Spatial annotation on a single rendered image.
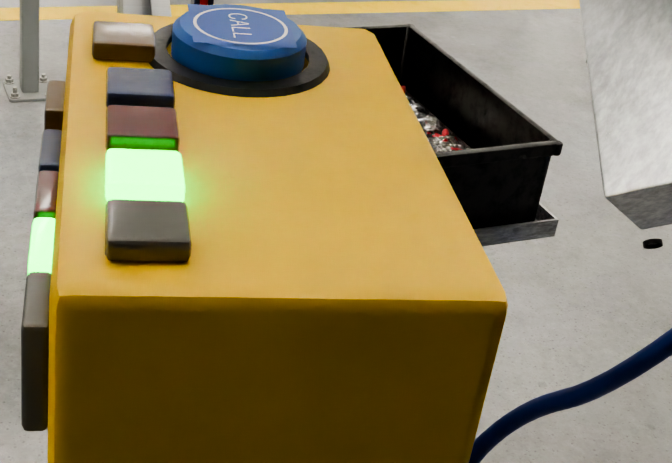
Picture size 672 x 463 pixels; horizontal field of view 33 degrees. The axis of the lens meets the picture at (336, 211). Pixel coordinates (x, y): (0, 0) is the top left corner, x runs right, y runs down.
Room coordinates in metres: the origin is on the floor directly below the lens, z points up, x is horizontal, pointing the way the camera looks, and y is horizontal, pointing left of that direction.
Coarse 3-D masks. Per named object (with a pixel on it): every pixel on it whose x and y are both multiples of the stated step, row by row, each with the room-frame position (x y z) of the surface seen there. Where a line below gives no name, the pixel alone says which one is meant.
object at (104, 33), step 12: (96, 24) 0.32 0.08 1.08; (108, 24) 0.32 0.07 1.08; (120, 24) 0.32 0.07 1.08; (132, 24) 0.32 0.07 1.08; (144, 24) 0.32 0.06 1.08; (96, 36) 0.31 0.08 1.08; (108, 36) 0.31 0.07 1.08; (120, 36) 0.31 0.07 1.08; (132, 36) 0.31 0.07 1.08; (144, 36) 0.31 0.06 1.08; (96, 48) 0.30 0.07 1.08; (108, 48) 0.30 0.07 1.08; (120, 48) 0.30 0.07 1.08; (132, 48) 0.30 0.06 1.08; (144, 48) 0.30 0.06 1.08; (120, 60) 0.30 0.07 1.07; (132, 60) 0.30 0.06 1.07; (144, 60) 0.31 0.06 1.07
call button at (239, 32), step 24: (192, 24) 0.32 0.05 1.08; (216, 24) 0.32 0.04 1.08; (240, 24) 0.32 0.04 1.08; (264, 24) 0.32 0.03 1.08; (288, 24) 0.33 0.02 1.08; (192, 48) 0.30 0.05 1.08; (216, 48) 0.30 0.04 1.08; (240, 48) 0.30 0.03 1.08; (264, 48) 0.31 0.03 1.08; (288, 48) 0.31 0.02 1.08; (216, 72) 0.30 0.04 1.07; (240, 72) 0.30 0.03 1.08; (264, 72) 0.30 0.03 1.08; (288, 72) 0.31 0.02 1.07
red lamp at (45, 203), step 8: (40, 176) 0.26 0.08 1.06; (48, 176) 0.26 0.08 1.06; (56, 176) 0.26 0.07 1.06; (40, 184) 0.25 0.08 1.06; (48, 184) 0.25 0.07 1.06; (56, 184) 0.26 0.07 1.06; (40, 192) 0.25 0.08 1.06; (48, 192) 0.25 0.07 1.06; (56, 192) 0.25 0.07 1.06; (40, 200) 0.25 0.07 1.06; (48, 200) 0.25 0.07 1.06; (56, 200) 0.25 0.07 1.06; (40, 208) 0.24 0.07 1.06; (48, 208) 0.24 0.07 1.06; (40, 216) 0.24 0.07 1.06; (48, 216) 0.24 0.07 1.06
